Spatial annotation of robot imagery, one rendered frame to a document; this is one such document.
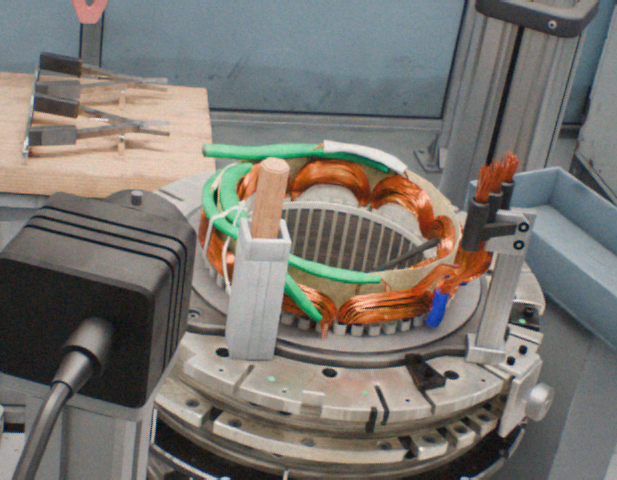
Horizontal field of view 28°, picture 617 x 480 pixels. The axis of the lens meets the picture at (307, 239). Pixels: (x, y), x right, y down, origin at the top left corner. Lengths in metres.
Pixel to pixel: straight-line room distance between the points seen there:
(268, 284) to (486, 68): 0.58
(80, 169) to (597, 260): 0.46
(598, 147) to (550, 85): 2.19
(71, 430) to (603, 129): 3.14
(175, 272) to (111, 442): 0.05
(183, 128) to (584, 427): 0.45
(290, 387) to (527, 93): 0.59
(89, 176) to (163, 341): 0.73
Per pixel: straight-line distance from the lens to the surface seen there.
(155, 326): 0.32
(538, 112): 1.30
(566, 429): 1.13
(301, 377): 0.80
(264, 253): 0.76
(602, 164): 3.45
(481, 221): 0.76
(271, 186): 0.74
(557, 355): 1.11
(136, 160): 1.08
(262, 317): 0.78
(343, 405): 0.78
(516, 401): 0.85
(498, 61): 1.29
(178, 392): 0.83
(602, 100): 3.47
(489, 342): 0.84
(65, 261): 0.32
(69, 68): 1.19
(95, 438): 0.36
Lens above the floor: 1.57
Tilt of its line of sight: 30 degrees down
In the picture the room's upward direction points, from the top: 9 degrees clockwise
